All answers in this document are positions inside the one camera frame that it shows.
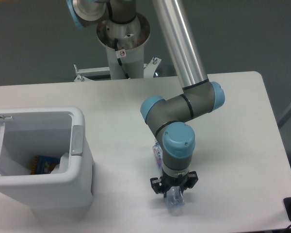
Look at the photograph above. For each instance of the colourful snack package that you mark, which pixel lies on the colourful snack package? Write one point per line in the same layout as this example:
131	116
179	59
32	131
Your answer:
42	164

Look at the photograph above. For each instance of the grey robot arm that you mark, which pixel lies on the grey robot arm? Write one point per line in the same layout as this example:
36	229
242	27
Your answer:
167	119

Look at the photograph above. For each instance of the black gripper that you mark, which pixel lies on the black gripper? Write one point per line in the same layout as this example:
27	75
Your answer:
165	183

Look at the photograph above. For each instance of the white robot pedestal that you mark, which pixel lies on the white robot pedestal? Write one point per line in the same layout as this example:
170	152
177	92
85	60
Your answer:
125	46

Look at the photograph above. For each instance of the clear plastic wrapper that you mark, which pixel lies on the clear plastic wrapper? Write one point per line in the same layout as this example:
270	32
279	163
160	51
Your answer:
63	165

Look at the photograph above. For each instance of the clear plastic water bottle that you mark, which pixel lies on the clear plastic water bottle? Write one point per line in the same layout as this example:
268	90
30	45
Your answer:
174	196

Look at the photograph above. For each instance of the white open trash can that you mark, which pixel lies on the white open trash can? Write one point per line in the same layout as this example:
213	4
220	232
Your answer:
47	131

